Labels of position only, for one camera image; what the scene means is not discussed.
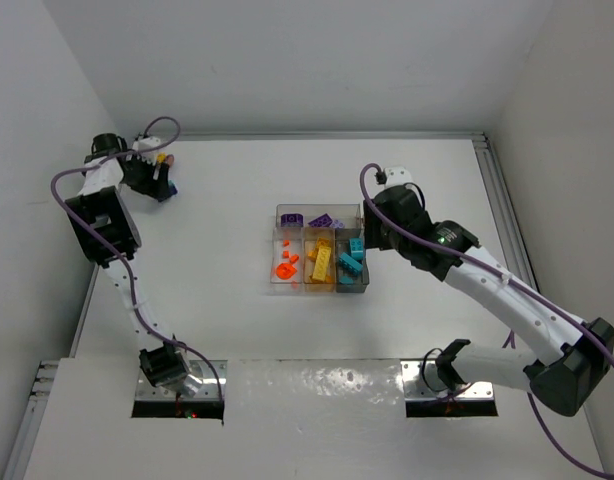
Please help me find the purple slope lego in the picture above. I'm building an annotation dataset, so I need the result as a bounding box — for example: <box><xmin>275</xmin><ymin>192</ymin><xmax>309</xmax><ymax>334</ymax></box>
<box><xmin>308</xmin><ymin>213</ymin><xmax>334</xmax><ymax>228</ymax></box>

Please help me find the metal base plate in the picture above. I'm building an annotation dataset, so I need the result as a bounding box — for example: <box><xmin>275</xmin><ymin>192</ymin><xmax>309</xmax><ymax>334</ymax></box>
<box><xmin>134</xmin><ymin>360</ymin><xmax>228</xmax><ymax>402</ymax></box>
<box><xmin>401</xmin><ymin>357</ymin><xmax>496</xmax><ymax>401</ymax></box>

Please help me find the clear rear container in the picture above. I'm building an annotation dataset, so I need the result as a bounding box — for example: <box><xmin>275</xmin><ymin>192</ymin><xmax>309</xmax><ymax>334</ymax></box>
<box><xmin>274</xmin><ymin>203</ymin><xmax>363</xmax><ymax>237</ymax></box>

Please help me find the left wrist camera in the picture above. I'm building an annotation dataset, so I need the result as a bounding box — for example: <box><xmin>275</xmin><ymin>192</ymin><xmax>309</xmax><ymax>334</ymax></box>
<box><xmin>132</xmin><ymin>136</ymin><xmax>163</xmax><ymax>165</ymax></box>

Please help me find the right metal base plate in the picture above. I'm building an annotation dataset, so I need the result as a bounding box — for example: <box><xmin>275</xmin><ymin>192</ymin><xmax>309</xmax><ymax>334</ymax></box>
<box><xmin>401</xmin><ymin>357</ymin><xmax>496</xmax><ymax>401</ymax></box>

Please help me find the long yellow lego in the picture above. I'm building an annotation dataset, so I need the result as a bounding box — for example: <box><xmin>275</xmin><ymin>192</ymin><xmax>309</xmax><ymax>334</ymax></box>
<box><xmin>311</xmin><ymin>246</ymin><xmax>331</xmax><ymax>283</ymax></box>

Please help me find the grey plastic container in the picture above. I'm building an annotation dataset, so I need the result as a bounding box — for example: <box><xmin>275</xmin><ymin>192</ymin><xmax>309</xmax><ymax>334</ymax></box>
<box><xmin>335</xmin><ymin>229</ymin><xmax>370</xmax><ymax>294</ymax></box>

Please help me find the clear front-left container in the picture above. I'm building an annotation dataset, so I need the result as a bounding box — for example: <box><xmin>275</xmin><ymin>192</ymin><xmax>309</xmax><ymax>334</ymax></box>
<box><xmin>270</xmin><ymin>227</ymin><xmax>304</xmax><ymax>289</ymax></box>

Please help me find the purple printed lego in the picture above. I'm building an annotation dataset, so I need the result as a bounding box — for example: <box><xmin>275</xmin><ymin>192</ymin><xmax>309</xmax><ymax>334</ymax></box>
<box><xmin>279</xmin><ymin>212</ymin><xmax>304</xmax><ymax>228</ymax></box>

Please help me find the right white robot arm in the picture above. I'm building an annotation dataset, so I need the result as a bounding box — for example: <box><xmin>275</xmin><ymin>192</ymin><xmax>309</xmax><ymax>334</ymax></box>
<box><xmin>363</xmin><ymin>185</ymin><xmax>614</xmax><ymax>417</ymax></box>

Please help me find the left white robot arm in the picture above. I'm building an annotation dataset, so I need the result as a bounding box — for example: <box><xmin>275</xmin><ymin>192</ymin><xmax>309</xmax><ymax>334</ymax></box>
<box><xmin>65</xmin><ymin>133</ymin><xmax>189</xmax><ymax>389</ymax></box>

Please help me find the amber plastic container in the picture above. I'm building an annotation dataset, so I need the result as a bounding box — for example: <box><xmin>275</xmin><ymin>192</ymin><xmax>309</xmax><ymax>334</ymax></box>
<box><xmin>303</xmin><ymin>227</ymin><xmax>336</xmax><ymax>293</ymax></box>

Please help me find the orange lego cluster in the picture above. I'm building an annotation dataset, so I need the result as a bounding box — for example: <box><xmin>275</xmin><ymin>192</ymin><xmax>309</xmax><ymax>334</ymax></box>
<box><xmin>275</xmin><ymin>262</ymin><xmax>297</xmax><ymax>280</ymax></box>

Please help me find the white front cover panel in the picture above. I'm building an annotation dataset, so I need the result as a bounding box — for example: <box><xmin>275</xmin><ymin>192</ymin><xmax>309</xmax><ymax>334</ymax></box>
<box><xmin>26</xmin><ymin>358</ymin><xmax>599</xmax><ymax>479</ymax></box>

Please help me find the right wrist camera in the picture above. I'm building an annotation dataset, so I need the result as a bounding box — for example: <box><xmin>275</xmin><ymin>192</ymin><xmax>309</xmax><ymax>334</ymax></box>
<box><xmin>375</xmin><ymin>166</ymin><xmax>413</xmax><ymax>189</ymax></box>

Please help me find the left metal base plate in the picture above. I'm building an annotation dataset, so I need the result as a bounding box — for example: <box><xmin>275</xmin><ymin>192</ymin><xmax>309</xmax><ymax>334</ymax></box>
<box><xmin>134</xmin><ymin>360</ymin><xmax>228</xmax><ymax>402</ymax></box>

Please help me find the rear aluminium rail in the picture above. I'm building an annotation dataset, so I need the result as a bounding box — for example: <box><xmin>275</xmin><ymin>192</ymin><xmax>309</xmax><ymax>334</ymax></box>
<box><xmin>181</xmin><ymin>131</ymin><xmax>487</xmax><ymax>142</ymax></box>

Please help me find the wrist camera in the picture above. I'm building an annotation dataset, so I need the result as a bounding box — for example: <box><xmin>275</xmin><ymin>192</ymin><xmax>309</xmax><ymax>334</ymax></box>
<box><xmin>375</xmin><ymin>166</ymin><xmax>413</xmax><ymax>189</ymax></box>
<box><xmin>132</xmin><ymin>136</ymin><xmax>163</xmax><ymax>165</ymax></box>

